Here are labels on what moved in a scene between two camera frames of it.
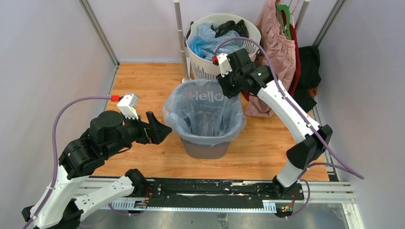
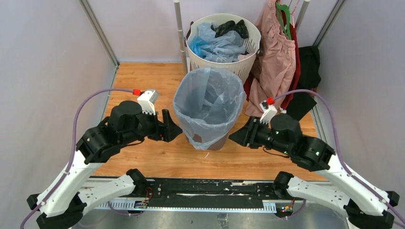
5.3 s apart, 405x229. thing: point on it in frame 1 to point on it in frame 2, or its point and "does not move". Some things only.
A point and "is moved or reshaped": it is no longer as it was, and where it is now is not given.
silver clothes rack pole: [180, 37] does not move
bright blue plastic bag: [195, 43] does not move
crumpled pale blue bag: [206, 29] does not move
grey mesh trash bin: [205, 151] to [218, 145]
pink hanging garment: [278, 52] does not move
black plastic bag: [228, 26] does not move
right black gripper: [229, 93] to [245, 135]
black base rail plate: [217, 192] does not move
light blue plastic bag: [196, 110] is moved or reshaped
